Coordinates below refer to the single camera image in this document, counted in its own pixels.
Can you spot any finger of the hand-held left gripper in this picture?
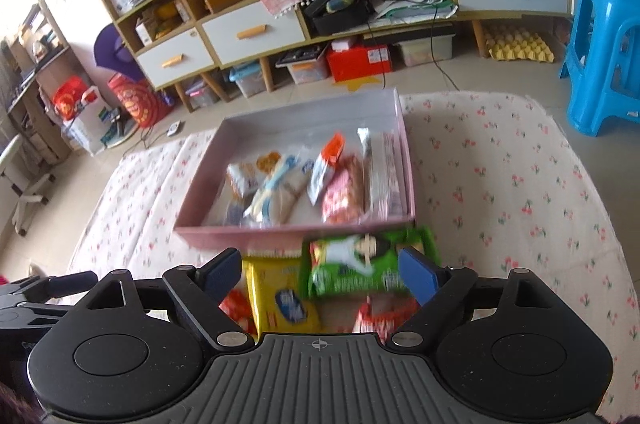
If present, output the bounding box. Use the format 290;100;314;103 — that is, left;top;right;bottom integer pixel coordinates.
15;298;81;320
45;271;99;301

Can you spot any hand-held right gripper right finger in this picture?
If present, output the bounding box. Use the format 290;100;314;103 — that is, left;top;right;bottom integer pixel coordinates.
387;246;576;350

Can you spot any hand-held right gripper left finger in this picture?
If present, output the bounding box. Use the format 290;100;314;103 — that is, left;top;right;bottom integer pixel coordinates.
60;248;256;352

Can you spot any small red snack packet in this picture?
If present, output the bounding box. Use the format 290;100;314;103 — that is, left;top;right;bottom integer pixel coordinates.
220;291;258;335

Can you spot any large red snack packet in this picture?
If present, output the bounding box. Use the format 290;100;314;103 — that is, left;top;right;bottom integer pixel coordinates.
352;296;426;335

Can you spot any yellow snack packet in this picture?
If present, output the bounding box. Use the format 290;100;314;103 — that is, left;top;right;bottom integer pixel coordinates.
242;256;321;335

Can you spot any green snack packet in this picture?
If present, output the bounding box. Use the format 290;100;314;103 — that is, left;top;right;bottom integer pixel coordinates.
300;226;441;299

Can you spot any white blue-trim snack packet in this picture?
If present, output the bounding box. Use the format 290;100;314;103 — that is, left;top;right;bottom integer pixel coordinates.
242;154;301;225

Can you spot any long silver snack packet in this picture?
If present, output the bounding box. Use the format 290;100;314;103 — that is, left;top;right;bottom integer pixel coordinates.
357;127;401;217

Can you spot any pink clear snack packet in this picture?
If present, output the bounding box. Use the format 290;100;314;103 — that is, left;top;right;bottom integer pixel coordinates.
321;156;366;225

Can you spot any long clear cracker packet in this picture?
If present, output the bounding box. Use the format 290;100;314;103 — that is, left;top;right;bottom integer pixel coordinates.
202;151;283;227

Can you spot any orange white cracker packet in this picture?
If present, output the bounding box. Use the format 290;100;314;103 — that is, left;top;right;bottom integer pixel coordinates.
307;133;347;206

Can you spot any pink cardboard box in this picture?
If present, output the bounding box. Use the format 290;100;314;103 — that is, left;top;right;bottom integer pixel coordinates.
172;87;417;249

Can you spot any person's left forearm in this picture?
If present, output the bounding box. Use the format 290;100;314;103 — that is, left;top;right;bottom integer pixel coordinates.
0;381;38;424

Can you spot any white office chair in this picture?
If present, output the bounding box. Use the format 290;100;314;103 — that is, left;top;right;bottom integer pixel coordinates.
0;134;57;235

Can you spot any white round floor stand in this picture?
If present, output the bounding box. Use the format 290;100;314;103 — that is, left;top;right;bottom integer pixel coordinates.
100;106;142;149

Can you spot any white shopping bag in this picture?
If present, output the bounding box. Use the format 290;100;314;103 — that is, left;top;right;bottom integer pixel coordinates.
62;86;118;155

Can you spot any small clear storage bin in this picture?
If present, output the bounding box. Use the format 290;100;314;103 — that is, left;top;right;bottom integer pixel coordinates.
182;78;221;109

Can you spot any red gift bag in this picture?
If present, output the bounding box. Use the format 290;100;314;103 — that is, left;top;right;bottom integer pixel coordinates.
52;75;98;122

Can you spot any red face-print bag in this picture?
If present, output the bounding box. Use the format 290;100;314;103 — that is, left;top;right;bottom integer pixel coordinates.
107;71;173;127

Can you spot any blue-lid clear storage bin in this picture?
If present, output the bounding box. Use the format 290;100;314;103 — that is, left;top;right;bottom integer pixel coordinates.
229;62;268;99

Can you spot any yellow paper sheet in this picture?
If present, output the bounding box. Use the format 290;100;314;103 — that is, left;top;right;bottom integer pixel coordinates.
345;78;386;93

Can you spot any low wooden cabinet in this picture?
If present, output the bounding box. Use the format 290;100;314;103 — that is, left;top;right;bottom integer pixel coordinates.
197;0;586;102

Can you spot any cluttered wooden desk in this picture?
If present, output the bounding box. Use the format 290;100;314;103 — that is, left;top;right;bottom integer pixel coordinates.
0;0;76;165

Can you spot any orange-latch clear storage bin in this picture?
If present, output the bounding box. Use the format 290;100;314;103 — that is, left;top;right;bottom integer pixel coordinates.
287;61;331;85

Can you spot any red cardboard box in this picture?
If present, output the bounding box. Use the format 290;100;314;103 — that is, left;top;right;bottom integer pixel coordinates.
326;44;393;83

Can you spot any wide clear storage bin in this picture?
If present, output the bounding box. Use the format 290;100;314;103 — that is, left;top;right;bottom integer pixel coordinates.
392;34;457;68

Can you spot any black flat tray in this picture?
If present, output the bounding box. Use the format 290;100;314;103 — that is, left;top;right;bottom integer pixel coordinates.
275;44;328;67

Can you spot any yellow egg tray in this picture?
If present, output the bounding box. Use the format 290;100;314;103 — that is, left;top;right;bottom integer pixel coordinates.
482;26;557;64

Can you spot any black open box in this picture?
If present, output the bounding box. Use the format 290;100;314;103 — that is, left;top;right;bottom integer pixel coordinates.
302;0;376;37

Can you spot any blue plastic stool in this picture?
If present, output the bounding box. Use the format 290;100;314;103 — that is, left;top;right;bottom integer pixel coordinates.
559;0;640;137

